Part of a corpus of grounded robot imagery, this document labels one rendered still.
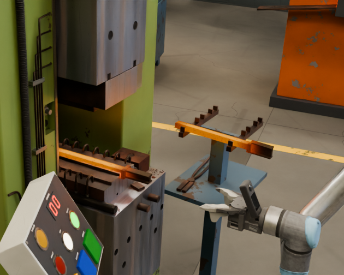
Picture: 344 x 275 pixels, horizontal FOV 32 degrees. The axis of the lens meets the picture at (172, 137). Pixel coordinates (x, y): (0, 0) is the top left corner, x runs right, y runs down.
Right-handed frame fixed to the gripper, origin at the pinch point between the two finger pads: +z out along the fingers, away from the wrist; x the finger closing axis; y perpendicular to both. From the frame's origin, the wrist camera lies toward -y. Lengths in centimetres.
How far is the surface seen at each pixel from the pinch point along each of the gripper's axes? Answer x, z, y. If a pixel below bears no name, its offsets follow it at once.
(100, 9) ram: -16, 32, -59
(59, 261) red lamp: -64, 13, -10
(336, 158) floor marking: 266, -2, 100
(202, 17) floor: 623, 266, 100
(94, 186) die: -11.4, 36.7, 1.9
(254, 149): 36.9, -2.8, -2.4
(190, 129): 38.8, 24.7, -3.4
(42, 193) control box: -54, 25, -20
